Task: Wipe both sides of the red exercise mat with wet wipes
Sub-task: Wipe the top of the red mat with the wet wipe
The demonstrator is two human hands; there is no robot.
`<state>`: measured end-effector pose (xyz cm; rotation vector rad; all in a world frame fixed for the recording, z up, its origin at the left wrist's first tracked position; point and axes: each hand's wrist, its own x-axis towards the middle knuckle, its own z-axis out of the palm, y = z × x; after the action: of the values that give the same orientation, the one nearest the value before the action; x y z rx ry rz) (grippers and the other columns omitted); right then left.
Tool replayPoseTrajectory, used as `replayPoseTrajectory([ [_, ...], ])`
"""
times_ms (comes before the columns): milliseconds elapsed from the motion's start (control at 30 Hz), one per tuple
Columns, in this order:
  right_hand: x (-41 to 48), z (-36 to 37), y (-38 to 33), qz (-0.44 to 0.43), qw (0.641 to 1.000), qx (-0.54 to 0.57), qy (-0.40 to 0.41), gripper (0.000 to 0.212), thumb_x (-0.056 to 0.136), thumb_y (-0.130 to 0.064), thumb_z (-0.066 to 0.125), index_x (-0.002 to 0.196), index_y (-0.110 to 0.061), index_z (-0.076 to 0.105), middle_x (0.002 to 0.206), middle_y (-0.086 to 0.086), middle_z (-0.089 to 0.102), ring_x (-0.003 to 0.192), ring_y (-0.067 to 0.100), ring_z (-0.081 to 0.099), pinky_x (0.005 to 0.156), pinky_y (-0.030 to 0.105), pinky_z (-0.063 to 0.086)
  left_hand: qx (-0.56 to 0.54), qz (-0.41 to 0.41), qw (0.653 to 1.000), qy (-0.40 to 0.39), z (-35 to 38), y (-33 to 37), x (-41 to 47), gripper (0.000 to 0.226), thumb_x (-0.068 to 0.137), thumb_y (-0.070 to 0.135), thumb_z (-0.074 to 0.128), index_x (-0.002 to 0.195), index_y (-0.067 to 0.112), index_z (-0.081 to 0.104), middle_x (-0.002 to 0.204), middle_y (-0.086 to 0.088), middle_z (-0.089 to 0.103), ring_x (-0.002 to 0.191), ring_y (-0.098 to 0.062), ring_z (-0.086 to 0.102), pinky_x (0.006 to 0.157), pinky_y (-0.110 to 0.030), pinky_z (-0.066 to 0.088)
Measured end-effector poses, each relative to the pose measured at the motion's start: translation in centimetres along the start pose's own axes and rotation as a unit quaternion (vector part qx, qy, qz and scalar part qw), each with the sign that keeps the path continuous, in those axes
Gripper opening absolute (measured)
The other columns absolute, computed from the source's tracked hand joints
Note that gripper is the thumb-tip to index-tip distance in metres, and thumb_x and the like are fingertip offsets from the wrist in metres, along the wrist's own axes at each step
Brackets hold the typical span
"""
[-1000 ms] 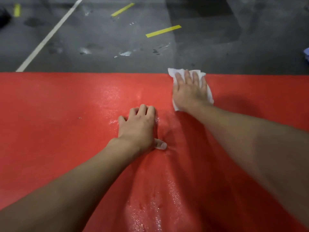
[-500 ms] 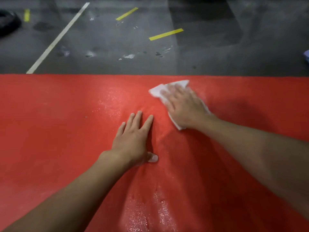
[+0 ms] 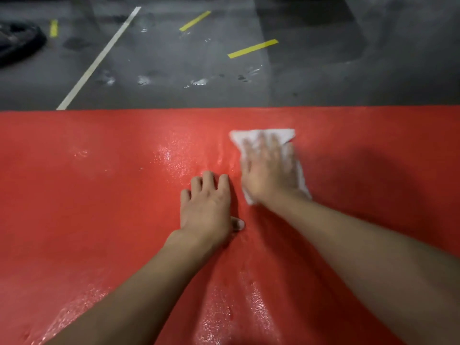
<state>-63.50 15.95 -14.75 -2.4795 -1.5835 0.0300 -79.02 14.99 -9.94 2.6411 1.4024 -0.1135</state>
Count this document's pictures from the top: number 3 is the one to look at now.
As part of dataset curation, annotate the person's right hand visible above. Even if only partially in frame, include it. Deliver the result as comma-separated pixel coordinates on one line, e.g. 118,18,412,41
240,132,311,206

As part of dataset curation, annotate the person's left hand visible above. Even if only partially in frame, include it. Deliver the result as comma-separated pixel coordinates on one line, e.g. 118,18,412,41
179,171,246,245

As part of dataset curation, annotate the white wet wipe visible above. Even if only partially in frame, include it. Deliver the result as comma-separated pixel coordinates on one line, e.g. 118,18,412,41
229,128,312,206

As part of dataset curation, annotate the red mat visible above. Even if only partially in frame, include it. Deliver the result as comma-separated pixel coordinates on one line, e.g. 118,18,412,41
0,105,460,345

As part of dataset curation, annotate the person's left forearm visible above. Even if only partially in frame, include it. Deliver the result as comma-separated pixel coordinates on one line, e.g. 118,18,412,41
45,230,223,345

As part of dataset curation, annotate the person's right forearm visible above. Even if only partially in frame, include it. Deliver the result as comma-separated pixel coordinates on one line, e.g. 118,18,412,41
264,192,460,345

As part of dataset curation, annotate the black weight plate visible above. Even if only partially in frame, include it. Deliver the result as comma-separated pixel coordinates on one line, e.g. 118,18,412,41
0,20,48,67

